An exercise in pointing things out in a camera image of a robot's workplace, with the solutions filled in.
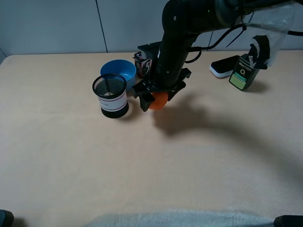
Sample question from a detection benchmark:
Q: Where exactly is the black object bottom left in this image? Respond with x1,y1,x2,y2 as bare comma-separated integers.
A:
0,210,14,227

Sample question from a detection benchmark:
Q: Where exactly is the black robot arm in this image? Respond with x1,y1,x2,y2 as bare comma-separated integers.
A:
132,0,286,112

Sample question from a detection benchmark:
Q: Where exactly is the blue plastic bowl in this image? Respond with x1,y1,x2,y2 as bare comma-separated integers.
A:
100,60,136,91

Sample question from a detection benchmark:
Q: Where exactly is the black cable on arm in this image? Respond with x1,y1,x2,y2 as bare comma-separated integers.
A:
184,23,247,64

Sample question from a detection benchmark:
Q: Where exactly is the black object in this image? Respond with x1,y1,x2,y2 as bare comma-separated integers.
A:
274,215,303,227
0,210,14,227

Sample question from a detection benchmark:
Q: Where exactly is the black mesh pen cup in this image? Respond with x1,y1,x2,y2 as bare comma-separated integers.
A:
92,73,129,119

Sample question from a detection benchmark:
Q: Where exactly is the black white board eraser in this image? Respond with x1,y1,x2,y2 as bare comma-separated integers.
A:
209,55,240,79

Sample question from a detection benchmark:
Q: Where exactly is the dark green pump bottle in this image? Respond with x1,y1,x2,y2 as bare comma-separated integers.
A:
229,53,259,91

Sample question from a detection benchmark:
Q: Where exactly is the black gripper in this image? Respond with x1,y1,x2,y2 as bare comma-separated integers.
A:
131,68,191,112

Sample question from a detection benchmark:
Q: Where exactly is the orange mandarin fruit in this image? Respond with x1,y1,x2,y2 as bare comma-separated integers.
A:
149,92,169,110

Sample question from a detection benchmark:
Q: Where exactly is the black object bottom right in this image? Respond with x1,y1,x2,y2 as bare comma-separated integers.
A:
274,215,303,227

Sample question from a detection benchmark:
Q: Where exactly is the black gum box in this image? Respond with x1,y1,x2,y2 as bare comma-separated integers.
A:
134,51,152,79

